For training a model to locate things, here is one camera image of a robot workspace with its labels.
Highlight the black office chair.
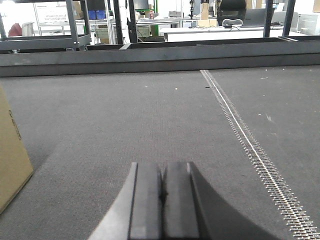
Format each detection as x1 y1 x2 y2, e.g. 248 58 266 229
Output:
216 0 247 26

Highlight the grey conveyor belt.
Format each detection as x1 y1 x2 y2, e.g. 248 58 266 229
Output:
0 66 320 240

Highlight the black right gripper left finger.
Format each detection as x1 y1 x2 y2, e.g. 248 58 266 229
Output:
89 162 162 240

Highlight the grey conveyor side rail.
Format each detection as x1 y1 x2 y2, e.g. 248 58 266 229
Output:
0 35 320 77

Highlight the grey metal cart frame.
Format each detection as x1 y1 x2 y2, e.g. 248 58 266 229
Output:
0 0 91 51

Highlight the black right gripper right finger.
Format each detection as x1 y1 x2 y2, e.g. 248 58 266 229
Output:
161 161 276 240

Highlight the white work table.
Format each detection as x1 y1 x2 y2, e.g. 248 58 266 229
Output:
158 24 311 43

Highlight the metal belt lacing seam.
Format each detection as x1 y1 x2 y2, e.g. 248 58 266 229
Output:
200 69 320 240

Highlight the brown cardboard box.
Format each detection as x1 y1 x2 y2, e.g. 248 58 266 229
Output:
0 88 34 213

